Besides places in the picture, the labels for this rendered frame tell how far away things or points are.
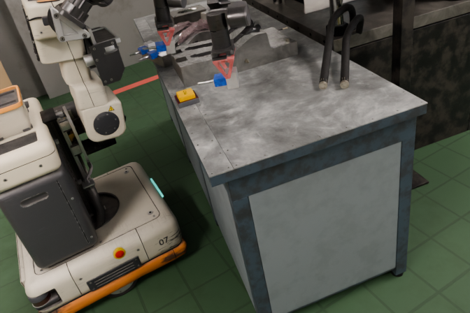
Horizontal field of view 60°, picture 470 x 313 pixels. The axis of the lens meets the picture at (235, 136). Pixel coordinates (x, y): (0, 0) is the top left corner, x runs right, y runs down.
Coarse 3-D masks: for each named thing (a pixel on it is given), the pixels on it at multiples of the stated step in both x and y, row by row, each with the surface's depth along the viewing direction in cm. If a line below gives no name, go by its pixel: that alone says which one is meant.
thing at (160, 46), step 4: (172, 36) 170; (168, 40) 167; (172, 40) 167; (156, 44) 167; (160, 44) 167; (164, 44) 167; (172, 44) 167; (144, 48) 167; (148, 48) 167; (152, 48) 167; (156, 48) 167; (160, 48) 167; (164, 48) 167; (168, 48) 167; (172, 48) 168; (168, 52) 168; (172, 52) 169
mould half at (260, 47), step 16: (240, 32) 172; (256, 32) 166; (272, 32) 185; (176, 48) 180; (208, 48) 175; (240, 48) 164; (256, 48) 166; (272, 48) 169; (288, 48) 171; (176, 64) 170; (192, 64) 161; (208, 64) 163; (240, 64) 167; (256, 64) 170; (192, 80) 164
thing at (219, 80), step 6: (234, 66) 132; (234, 72) 128; (216, 78) 130; (222, 78) 130; (234, 78) 129; (198, 84) 133; (204, 84) 133; (216, 84) 131; (222, 84) 131; (228, 84) 130; (234, 84) 130
